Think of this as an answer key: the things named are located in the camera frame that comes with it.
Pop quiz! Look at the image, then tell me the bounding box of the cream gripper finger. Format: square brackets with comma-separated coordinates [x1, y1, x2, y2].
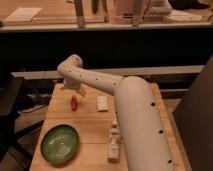
[77, 87, 86, 97]

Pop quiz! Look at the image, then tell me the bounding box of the white plastic bottle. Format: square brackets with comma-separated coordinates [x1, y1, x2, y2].
[108, 121, 121, 163]

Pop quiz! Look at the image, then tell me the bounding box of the red pepper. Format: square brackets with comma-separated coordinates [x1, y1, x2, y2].
[71, 95, 78, 111]

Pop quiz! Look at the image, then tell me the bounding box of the white sponge block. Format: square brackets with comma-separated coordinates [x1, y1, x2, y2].
[97, 96, 108, 112]

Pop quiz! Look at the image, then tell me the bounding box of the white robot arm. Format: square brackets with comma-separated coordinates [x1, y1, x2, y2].
[57, 54, 175, 171]

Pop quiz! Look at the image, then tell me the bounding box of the white paper sheet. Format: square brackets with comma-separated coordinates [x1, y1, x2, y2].
[5, 7, 41, 22]

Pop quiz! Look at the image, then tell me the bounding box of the green plate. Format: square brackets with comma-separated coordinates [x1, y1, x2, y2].
[40, 124, 80, 165]

